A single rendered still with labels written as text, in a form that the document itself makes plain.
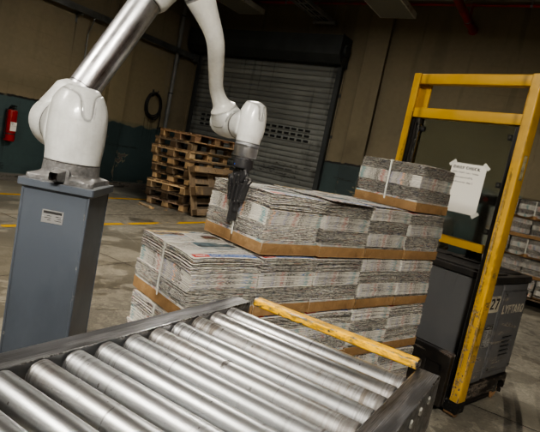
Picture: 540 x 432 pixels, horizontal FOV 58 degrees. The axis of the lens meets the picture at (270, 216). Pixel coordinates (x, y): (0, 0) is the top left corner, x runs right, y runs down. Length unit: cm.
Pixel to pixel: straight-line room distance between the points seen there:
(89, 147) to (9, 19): 726
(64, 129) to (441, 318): 236
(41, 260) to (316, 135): 804
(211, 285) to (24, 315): 55
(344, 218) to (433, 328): 132
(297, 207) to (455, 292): 148
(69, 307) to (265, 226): 69
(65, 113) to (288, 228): 86
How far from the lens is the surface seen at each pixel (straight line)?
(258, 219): 177
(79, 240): 146
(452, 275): 306
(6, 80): 863
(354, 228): 208
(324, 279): 203
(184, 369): 91
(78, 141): 145
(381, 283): 233
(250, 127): 180
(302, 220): 186
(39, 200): 148
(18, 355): 90
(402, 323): 258
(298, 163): 935
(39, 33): 891
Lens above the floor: 119
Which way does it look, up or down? 7 degrees down
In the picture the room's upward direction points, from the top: 11 degrees clockwise
